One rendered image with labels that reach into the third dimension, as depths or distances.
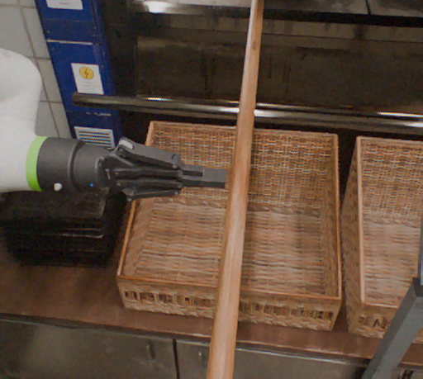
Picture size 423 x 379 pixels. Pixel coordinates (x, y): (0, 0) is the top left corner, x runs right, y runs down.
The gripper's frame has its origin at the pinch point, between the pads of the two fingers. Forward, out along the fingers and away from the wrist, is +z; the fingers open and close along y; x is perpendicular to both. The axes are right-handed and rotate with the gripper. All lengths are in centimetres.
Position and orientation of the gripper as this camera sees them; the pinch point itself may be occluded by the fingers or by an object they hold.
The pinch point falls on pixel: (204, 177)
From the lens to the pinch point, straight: 77.0
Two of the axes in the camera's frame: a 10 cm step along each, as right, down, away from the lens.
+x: -1.2, 6.9, -7.1
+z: 9.9, 0.8, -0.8
